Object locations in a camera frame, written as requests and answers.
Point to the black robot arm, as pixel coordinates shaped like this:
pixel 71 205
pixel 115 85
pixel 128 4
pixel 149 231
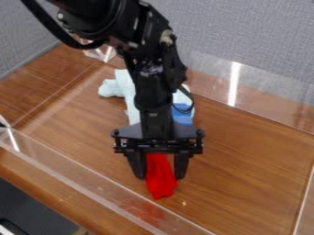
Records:
pixel 132 27

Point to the blue plastic block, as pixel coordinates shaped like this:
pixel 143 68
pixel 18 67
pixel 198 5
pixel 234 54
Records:
pixel 180 117

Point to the clear acrylic corner bracket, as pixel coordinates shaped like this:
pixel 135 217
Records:
pixel 104 53

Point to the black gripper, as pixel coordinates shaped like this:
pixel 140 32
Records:
pixel 157 134

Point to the light blue cloth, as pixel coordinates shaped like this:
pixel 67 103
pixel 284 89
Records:
pixel 120 87

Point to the red plastic bar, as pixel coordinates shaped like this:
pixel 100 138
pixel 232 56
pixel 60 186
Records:
pixel 159 177

